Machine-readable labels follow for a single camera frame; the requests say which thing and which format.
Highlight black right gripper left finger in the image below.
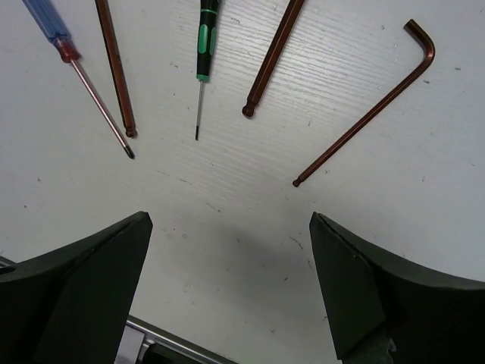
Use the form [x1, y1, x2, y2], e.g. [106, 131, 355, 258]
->
[1, 212, 152, 363]

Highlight brown hex key large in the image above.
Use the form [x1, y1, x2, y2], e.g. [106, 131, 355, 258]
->
[242, 0, 305, 118]

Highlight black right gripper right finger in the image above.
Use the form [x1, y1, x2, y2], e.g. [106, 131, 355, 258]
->
[309, 212, 484, 363]

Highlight blue red handled screwdriver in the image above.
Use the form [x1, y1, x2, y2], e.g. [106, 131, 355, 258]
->
[23, 0, 135, 159]

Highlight black green precision screwdriver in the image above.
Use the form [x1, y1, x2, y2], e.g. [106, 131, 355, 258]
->
[195, 0, 221, 140]

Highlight aluminium table edge rail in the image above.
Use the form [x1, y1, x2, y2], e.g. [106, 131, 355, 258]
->
[114, 315, 235, 364]

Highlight brown hex key small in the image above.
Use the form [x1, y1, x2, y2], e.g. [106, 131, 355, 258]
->
[292, 19, 436, 187]

